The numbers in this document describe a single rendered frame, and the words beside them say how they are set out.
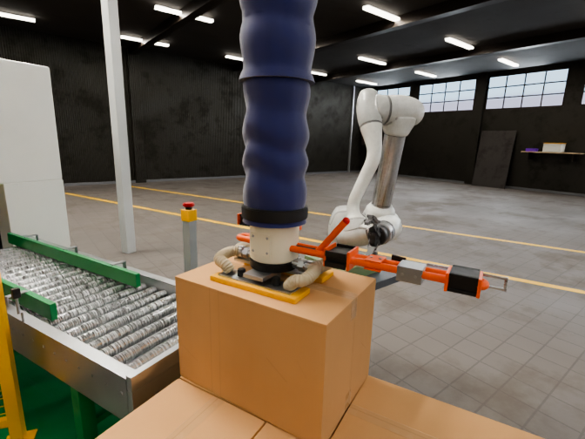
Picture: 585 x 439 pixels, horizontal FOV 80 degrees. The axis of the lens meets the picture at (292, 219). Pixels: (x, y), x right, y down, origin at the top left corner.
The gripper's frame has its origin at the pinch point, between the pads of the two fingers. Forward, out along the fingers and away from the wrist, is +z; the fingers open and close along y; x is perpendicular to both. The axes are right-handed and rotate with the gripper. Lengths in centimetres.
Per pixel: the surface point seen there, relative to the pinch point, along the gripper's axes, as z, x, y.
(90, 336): 35, 111, 54
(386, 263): 12.8, -12.2, -0.2
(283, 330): 33.7, 10.4, 18.7
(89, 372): 49, 88, 54
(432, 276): 16.7, -25.5, -0.4
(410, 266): 15.3, -19.4, -1.7
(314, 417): 34, -1, 43
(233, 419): 38, 26, 53
